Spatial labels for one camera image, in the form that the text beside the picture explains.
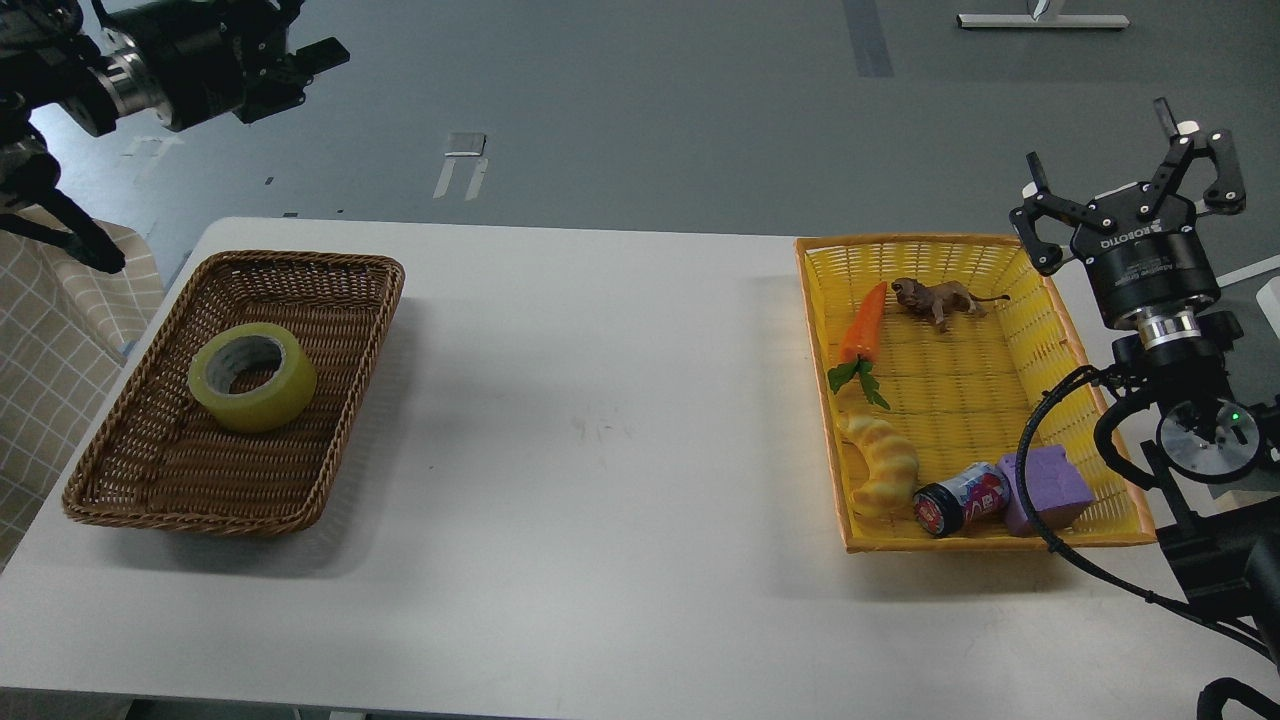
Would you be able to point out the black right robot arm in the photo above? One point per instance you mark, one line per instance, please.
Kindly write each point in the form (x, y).
(1174, 413)

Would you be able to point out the brown toy lion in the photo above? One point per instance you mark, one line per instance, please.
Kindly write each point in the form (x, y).
(936, 301)

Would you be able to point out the purple foam block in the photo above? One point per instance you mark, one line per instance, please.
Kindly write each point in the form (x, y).
(1056, 488)

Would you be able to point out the yellow tape roll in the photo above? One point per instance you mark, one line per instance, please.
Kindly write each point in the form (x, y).
(228, 355)

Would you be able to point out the white stand base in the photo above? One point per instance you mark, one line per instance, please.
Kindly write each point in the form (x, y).
(1043, 15)

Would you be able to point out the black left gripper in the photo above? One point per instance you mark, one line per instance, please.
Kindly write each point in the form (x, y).
(211, 58)

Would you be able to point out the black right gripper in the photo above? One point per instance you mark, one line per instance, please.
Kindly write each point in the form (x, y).
(1145, 260)

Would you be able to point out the brown wicker basket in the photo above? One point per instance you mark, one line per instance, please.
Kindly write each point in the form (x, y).
(160, 461)

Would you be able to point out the beige checkered cloth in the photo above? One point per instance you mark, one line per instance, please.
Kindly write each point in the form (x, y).
(65, 331)

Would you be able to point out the yellow toy croissant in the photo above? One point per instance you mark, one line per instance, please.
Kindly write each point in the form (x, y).
(892, 465)

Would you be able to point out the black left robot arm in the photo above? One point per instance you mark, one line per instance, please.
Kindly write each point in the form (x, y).
(82, 59)

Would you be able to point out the yellow plastic basket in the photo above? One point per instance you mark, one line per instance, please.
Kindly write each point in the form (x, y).
(960, 396)

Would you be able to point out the small drink can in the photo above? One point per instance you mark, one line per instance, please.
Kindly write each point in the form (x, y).
(944, 508)

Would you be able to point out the orange toy carrot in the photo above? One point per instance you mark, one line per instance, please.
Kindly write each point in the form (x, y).
(859, 349)

